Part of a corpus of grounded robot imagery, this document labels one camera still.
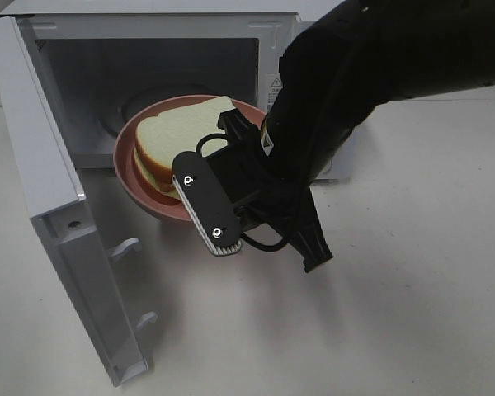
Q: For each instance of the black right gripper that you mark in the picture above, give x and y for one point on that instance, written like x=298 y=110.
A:
x=259 y=197

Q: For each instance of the white microwave oven body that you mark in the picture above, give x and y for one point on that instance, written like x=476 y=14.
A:
x=97 y=49

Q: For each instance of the white microwave door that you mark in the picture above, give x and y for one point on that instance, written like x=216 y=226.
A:
x=59 y=210

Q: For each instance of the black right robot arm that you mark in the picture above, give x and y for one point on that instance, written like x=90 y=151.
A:
x=360 y=55

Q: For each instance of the pink round plate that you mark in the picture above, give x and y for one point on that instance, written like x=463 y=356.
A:
x=129 y=176

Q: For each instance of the toast sandwich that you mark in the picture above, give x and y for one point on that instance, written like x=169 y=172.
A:
x=160 y=138

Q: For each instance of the white warning label sticker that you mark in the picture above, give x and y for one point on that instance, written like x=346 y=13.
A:
x=273 y=86

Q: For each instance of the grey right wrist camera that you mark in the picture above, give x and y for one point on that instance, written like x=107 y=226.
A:
x=207 y=204

